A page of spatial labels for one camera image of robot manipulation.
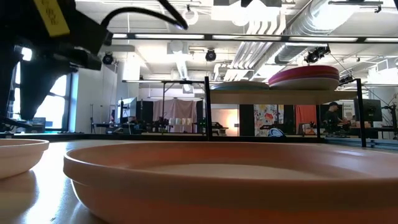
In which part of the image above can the red-orange plate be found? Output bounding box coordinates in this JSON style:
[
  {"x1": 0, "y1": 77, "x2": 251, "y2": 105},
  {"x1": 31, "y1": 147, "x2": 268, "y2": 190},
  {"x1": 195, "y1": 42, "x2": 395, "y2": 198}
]
[{"x1": 269, "y1": 65, "x2": 340, "y2": 75}]

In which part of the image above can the silver ventilation duct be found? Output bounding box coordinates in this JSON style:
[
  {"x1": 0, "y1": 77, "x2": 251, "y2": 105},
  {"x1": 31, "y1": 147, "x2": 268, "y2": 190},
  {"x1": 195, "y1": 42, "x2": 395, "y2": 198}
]
[{"x1": 273, "y1": 0, "x2": 358, "y2": 65}]

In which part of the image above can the beige curtain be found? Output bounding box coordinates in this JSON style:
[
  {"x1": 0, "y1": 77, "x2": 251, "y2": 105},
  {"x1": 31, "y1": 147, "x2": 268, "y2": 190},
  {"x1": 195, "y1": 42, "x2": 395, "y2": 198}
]
[{"x1": 153, "y1": 99, "x2": 200, "y2": 131}]

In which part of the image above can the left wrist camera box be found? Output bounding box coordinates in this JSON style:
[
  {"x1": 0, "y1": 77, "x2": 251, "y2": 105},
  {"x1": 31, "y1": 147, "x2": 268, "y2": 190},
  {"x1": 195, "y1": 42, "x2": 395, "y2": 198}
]
[{"x1": 49, "y1": 15, "x2": 113, "y2": 71}]

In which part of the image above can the terracotta plate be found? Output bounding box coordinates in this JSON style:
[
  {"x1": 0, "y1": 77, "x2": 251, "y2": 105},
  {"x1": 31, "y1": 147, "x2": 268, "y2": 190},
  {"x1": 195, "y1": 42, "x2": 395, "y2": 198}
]
[{"x1": 63, "y1": 141, "x2": 398, "y2": 224}]

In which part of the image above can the light teal plate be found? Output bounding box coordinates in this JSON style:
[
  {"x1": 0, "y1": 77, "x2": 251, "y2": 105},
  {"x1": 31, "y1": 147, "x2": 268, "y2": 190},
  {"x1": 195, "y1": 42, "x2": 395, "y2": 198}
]
[{"x1": 210, "y1": 81, "x2": 270, "y2": 91}]

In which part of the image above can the black camera cable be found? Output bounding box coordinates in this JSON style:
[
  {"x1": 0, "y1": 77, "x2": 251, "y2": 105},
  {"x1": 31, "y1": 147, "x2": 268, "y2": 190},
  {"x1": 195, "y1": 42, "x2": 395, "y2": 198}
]
[{"x1": 100, "y1": 0, "x2": 190, "y2": 31}]

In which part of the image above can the person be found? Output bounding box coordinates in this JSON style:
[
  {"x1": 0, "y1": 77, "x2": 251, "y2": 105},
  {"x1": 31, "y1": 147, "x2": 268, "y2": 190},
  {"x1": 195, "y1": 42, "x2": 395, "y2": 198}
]
[{"x1": 323, "y1": 101, "x2": 346, "y2": 134}]

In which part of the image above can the wooden shelf with black legs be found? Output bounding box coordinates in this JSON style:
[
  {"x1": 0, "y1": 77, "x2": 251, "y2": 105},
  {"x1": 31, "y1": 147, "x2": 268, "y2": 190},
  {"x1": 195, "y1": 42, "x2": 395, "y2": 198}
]
[{"x1": 203, "y1": 76, "x2": 365, "y2": 147}]

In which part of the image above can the pale peach plate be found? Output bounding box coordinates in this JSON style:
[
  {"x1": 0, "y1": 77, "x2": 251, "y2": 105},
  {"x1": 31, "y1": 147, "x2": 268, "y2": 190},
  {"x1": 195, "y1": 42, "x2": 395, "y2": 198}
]
[{"x1": 0, "y1": 138, "x2": 50, "y2": 180}]

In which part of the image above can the blue white helmet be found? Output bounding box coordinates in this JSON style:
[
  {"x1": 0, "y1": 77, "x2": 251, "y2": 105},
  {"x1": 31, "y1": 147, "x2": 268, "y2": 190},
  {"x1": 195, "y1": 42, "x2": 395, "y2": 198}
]
[{"x1": 267, "y1": 127, "x2": 285, "y2": 138}]

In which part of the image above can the long linear ceiling light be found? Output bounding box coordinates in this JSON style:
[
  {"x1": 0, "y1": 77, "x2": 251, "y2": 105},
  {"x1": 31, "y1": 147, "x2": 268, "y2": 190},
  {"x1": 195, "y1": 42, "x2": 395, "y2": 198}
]
[{"x1": 107, "y1": 32, "x2": 398, "y2": 44}]

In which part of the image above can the yellow tag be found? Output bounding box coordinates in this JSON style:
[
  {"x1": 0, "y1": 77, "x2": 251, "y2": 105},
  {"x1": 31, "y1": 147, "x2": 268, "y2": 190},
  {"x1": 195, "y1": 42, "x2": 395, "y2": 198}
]
[{"x1": 33, "y1": 0, "x2": 71, "y2": 37}]

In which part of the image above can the white ring lamp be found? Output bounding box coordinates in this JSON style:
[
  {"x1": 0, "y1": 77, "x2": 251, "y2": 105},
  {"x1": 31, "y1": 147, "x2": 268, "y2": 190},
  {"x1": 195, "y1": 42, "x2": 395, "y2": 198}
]
[{"x1": 183, "y1": 6, "x2": 200, "y2": 26}]

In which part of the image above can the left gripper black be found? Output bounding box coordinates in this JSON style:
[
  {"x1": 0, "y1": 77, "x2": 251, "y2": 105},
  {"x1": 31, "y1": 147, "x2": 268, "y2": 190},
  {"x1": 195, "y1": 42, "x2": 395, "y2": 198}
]
[{"x1": 0, "y1": 0, "x2": 78, "y2": 121}]

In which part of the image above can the floral curtain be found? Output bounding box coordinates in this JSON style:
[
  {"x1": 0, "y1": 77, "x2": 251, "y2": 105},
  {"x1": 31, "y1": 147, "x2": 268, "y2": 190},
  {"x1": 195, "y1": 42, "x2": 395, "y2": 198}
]
[{"x1": 254, "y1": 104, "x2": 279, "y2": 137}]

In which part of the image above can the black metal stand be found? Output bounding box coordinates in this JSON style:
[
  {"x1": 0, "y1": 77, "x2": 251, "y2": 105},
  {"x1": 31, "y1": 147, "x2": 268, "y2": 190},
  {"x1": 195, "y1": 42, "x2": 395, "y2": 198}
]
[{"x1": 122, "y1": 79, "x2": 206, "y2": 135}]

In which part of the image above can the cream white plate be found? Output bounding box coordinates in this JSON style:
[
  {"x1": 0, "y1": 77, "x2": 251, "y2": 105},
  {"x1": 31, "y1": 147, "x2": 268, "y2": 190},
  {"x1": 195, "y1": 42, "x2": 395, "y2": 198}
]
[{"x1": 269, "y1": 77, "x2": 340, "y2": 91}]

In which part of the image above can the orange curtain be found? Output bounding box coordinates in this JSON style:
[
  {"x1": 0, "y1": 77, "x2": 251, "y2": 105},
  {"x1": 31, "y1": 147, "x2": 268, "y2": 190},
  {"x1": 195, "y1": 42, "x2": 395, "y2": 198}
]
[{"x1": 295, "y1": 105, "x2": 317, "y2": 133}]

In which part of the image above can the purple plate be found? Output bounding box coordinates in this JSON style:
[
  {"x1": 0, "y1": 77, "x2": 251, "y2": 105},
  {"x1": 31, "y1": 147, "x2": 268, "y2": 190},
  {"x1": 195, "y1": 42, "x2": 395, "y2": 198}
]
[{"x1": 273, "y1": 75, "x2": 340, "y2": 82}]

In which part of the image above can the computer monitor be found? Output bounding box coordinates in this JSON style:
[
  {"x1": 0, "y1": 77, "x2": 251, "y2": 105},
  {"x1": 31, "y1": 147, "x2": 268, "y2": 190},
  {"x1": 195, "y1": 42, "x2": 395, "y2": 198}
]
[{"x1": 362, "y1": 98, "x2": 383, "y2": 123}]

